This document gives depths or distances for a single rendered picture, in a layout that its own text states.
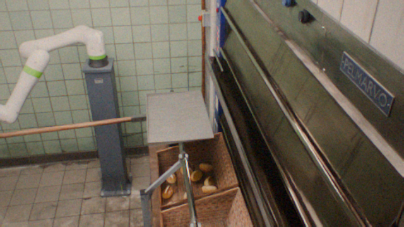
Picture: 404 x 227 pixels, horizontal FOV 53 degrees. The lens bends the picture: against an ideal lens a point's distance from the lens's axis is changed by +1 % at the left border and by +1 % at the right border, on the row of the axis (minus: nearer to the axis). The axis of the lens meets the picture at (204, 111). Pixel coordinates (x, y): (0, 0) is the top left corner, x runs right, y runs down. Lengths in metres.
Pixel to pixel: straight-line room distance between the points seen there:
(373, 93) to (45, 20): 2.87
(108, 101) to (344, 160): 2.26
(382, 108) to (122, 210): 2.79
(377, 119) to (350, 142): 0.15
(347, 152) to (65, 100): 2.99
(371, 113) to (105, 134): 2.54
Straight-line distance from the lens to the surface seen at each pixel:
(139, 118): 2.40
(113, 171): 3.53
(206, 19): 3.10
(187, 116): 2.40
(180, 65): 3.61
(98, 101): 3.14
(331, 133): 1.22
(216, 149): 2.88
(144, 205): 2.28
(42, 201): 3.79
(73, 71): 3.65
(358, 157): 1.11
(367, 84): 1.05
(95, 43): 2.97
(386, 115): 0.99
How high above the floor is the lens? 2.46
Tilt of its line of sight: 32 degrees down
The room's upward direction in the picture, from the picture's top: straight up
